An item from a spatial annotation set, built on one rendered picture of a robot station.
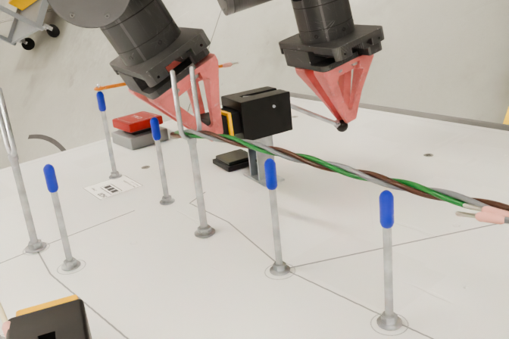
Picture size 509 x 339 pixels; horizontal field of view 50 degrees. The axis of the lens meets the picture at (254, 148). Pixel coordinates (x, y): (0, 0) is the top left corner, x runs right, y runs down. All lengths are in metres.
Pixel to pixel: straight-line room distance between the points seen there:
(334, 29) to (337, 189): 0.16
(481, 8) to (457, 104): 0.32
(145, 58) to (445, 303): 0.30
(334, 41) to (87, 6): 0.26
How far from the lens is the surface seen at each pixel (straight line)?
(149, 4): 0.47
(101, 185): 0.62
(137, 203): 0.56
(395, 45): 2.00
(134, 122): 0.73
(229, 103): 0.54
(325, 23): 0.56
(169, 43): 0.48
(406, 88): 1.90
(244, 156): 0.62
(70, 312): 0.27
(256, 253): 0.43
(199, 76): 0.48
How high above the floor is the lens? 1.49
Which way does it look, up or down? 42 degrees down
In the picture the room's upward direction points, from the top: 65 degrees counter-clockwise
